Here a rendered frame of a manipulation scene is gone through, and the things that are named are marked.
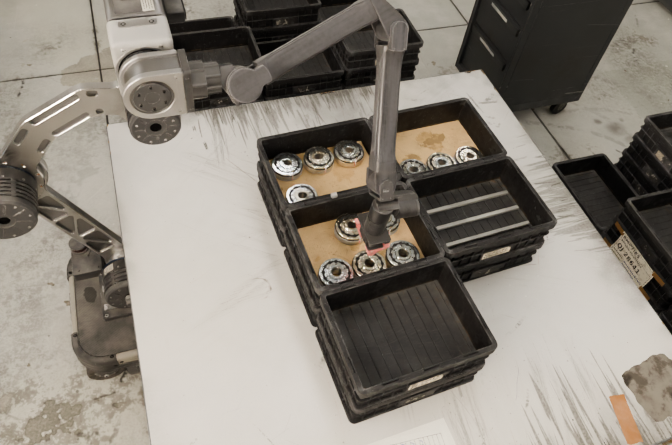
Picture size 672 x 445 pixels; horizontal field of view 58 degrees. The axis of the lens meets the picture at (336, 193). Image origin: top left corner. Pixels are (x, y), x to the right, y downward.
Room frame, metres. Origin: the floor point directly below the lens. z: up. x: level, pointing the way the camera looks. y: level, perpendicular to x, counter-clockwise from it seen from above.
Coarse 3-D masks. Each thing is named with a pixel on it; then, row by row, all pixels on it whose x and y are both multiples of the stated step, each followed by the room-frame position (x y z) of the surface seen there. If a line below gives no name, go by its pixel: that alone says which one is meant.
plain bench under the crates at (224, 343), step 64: (128, 128) 1.52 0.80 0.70; (192, 128) 1.57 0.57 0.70; (256, 128) 1.63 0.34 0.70; (512, 128) 1.86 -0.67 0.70; (128, 192) 1.23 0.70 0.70; (192, 192) 1.27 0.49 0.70; (256, 192) 1.32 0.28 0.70; (128, 256) 0.98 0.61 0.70; (192, 256) 1.02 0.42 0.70; (256, 256) 1.06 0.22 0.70; (576, 256) 1.26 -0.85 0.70; (192, 320) 0.80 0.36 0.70; (256, 320) 0.83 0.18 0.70; (512, 320) 0.97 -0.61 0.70; (576, 320) 1.01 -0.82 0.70; (640, 320) 1.05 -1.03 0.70; (192, 384) 0.61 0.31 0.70; (256, 384) 0.64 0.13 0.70; (320, 384) 0.67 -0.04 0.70; (512, 384) 0.76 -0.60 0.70; (576, 384) 0.79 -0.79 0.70
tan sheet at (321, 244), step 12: (300, 228) 1.10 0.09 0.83; (312, 228) 1.11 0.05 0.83; (324, 228) 1.11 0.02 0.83; (408, 228) 1.17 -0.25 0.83; (312, 240) 1.06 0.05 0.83; (324, 240) 1.07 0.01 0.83; (336, 240) 1.08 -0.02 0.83; (396, 240) 1.11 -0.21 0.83; (408, 240) 1.12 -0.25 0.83; (312, 252) 1.02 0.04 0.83; (324, 252) 1.03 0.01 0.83; (336, 252) 1.03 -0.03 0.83; (348, 252) 1.04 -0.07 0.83; (384, 252) 1.06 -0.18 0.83; (420, 252) 1.08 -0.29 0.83; (312, 264) 0.98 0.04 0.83
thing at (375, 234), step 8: (360, 216) 1.01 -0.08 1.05; (368, 216) 0.98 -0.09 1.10; (360, 224) 0.99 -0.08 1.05; (368, 224) 0.97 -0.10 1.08; (376, 224) 0.96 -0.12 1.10; (384, 224) 0.96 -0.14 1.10; (368, 232) 0.96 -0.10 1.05; (376, 232) 0.96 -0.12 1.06; (384, 232) 0.98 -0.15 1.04; (368, 240) 0.94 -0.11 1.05; (376, 240) 0.95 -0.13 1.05; (384, 240) 0.95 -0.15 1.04
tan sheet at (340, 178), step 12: (360, 144) 1.50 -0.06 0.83; (300, 156) 1.40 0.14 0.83; (336, 168) 1.37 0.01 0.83; (348, 168) 1.38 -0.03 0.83; (360, 168) 1.39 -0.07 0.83; (300, 180) 1.29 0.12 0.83; (312, 180) 1.30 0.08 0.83; (324, 180) 1.31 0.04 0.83; (336, 180) 1.32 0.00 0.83; (348, 180) 1.33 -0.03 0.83; (360, 180) 1.34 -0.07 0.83; (324, 192) 1.26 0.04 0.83
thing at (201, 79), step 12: (180, 60) 0.99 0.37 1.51; (192, 72) 0.99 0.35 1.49; (204, 72) 1.00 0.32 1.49; (216, 72) 1.01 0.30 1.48; (192, 84) 0.97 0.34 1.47; (204, 84) 0.98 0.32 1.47; (216, 84) 1.00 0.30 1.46; (192, 96) 0.96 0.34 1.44; (204, 96) 0.98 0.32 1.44; (192, 108) 0.96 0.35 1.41
